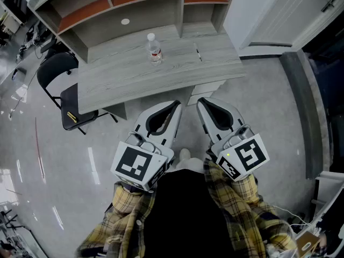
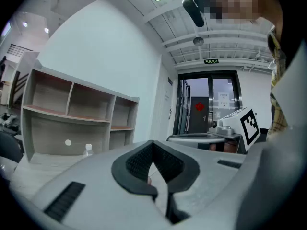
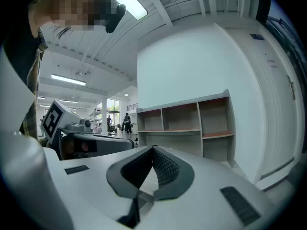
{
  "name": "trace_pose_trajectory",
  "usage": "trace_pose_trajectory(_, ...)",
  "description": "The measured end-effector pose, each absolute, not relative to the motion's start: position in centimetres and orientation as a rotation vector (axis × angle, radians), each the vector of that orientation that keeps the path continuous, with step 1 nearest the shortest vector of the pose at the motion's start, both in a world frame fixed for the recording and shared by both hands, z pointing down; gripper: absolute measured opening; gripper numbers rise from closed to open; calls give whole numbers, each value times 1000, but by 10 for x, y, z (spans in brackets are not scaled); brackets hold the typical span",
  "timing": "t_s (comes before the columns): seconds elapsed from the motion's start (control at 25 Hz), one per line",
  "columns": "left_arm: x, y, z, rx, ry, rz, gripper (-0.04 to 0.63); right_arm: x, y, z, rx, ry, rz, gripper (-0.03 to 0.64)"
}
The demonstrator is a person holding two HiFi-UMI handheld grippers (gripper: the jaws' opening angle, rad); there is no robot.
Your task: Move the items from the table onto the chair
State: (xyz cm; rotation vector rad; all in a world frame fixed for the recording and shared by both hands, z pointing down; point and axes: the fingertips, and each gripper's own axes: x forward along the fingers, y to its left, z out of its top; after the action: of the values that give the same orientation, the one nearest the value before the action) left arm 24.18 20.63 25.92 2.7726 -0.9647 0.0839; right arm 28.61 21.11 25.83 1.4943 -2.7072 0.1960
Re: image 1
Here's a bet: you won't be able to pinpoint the grey wooden desk with shelves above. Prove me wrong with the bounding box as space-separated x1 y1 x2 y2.
77 23 247 115

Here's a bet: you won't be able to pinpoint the thin white cable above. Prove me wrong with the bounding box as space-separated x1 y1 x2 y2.
273 205 319 228

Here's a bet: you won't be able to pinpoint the black floor cable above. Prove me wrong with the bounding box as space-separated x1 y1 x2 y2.
9 71 38 118

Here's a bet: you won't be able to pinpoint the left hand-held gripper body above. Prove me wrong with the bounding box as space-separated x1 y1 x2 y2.
110 131 175 193

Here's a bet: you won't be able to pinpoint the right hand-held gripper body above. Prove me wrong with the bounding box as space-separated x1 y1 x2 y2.
206 124 270 182

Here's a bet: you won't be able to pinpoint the black wristband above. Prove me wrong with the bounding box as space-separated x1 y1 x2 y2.
122 183 143 195

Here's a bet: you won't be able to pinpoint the grey and orange shelf unit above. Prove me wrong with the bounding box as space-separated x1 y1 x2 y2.
26 0 240 64

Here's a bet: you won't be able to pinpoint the black folding chair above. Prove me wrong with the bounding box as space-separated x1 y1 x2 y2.
36 52 118 135

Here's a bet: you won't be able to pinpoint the slim white pen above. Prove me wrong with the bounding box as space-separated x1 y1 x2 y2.
193 42 203 62

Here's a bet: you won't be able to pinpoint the person's torso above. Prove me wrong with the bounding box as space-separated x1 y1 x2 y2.
131 169 237 258

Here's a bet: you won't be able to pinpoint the white cabinet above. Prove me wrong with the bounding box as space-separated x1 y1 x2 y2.
311 170 344 225

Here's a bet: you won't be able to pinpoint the person's left forearm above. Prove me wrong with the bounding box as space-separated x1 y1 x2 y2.
88 182 158 252

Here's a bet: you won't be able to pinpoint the clear plastic water bottle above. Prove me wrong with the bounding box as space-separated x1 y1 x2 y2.
145 33 163 67

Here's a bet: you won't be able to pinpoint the brown cardboard box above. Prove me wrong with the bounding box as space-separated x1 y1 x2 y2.
295 231 322 258

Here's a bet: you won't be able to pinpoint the person's white trousers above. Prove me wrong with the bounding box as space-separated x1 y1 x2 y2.
176 156 205 175

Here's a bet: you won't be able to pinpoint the black metal stand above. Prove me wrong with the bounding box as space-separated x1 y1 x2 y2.
0 210 25 231

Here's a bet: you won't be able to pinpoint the white door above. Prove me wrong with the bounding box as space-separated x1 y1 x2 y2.
239 0 344 51

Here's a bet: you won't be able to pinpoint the person's right forearm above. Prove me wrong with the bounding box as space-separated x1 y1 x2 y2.
204 159 296 252

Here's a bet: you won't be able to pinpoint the dark grey door sill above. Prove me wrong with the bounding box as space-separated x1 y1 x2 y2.
279 51 323 180

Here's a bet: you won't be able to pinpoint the metal door handle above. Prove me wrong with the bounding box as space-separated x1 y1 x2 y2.
320 0 337 13

